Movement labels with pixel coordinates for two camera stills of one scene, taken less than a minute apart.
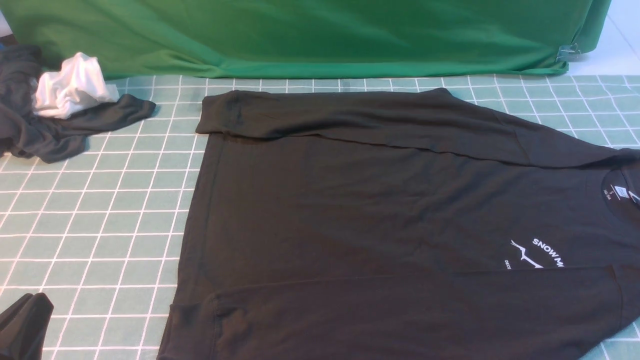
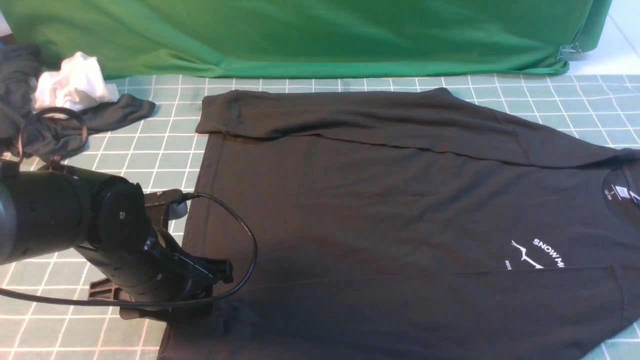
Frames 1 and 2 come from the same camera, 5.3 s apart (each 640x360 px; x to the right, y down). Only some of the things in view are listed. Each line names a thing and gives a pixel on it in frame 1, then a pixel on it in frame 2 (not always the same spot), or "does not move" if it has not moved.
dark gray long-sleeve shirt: [398, 224] does not move
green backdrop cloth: [171, 38] does not move
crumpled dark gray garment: [24, 133] does not move
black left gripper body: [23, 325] to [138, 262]
